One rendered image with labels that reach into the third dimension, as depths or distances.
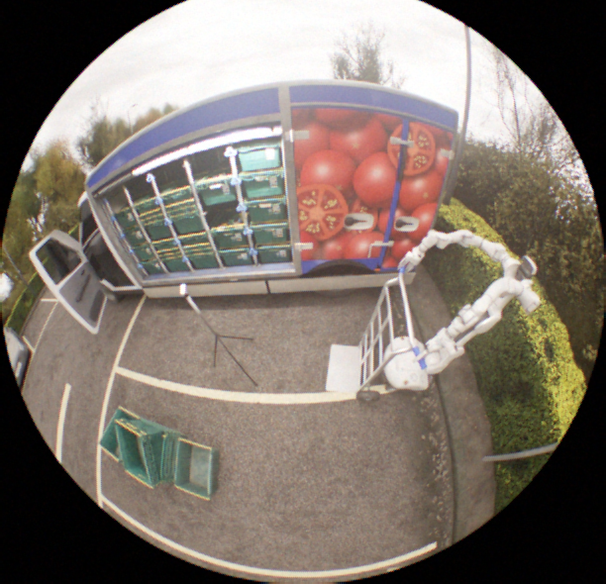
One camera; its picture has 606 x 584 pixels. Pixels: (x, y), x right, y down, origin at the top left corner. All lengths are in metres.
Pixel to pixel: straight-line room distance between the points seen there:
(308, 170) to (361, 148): 0.46
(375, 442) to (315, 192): 2.42
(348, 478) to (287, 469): 0.59
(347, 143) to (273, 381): 2.35
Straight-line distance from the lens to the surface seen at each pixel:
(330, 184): 1.65
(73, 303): 3.60
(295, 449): 2.13
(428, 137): 1.90
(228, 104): 1.65
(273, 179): 1.80
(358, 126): 1.62
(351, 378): 2.21
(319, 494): 2.24
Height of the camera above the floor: 2.11
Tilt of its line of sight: 46 degrees down
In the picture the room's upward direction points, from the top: 4 degrees counter-clockwise
